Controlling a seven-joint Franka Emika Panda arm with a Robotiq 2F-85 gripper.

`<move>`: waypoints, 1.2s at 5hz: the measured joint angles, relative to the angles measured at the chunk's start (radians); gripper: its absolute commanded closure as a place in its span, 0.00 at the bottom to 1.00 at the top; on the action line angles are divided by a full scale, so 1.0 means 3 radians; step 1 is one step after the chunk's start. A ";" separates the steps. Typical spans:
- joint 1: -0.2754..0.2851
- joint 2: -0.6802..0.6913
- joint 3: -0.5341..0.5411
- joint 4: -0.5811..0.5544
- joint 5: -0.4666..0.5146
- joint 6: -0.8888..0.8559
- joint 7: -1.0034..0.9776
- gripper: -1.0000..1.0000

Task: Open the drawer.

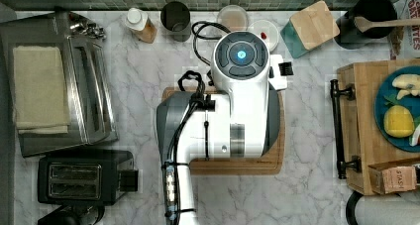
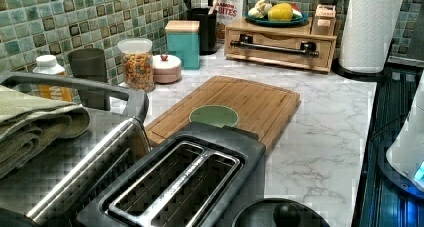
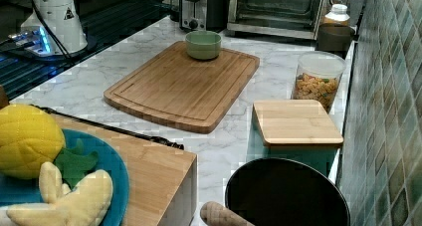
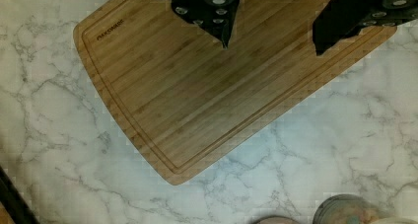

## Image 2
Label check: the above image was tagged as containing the teal canister with wooden lid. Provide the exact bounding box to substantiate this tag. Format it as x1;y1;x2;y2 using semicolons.
165;20;200;70

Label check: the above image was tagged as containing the oat bites snack bag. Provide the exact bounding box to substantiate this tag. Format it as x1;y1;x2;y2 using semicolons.
215;0;244;41

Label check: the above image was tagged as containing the pink lidded sugar bowl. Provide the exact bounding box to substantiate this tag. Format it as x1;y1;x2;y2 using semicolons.
153;55;182;84

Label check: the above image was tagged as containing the black paper towel holder base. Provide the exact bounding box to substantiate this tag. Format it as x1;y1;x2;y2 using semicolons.
332;41;392;82

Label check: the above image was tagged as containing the white paper towel roll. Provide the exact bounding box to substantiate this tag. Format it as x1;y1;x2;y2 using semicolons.
339;0;403;74

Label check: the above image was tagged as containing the bamboo cutting board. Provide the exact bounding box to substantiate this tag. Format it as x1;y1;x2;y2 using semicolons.
145;76;301;155

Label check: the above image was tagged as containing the clear jar with pasta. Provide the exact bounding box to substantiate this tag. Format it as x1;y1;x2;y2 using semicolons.
117;38;155;92

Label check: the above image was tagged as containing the small green plate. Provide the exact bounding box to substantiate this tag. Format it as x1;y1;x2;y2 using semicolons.
189;105;239;127

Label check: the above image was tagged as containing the black pot lid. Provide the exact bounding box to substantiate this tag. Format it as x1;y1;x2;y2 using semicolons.
231;198;330;227

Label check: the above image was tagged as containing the dark grey cup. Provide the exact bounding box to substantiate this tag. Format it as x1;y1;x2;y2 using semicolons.
68;48;110;111

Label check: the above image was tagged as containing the black two-slot toaster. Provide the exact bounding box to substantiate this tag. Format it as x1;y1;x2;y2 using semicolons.
77;122;265;227

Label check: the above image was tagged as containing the black utensil holder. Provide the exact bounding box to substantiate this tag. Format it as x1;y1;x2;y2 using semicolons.
187;8;217;55

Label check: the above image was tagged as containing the teal fruit plate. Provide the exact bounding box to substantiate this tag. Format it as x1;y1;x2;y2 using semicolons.
244;10;309;28

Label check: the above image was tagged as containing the white-capped spice bottle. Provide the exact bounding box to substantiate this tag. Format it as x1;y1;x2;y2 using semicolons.
32;54;73;103

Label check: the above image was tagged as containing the tea bag box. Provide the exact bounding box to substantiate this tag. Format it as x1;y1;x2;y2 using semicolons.
311;4;336;36

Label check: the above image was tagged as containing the black drawer handle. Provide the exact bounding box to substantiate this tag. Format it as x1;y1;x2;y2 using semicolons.
230;34;319;58

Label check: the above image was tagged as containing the wooden drawer box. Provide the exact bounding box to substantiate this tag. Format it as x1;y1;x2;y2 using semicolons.
224;17;337;73

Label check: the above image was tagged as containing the yellow lemon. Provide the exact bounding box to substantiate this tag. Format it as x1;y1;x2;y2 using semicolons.
268;3;293;21

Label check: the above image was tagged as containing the ginger root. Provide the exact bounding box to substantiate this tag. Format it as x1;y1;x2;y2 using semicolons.
248;0;272;18

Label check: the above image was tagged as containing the silver toaster oven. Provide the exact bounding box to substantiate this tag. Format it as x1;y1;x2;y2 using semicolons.
0;72;148;227

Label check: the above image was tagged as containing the folded beige towel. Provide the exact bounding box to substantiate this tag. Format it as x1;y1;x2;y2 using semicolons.
0;86;90;177

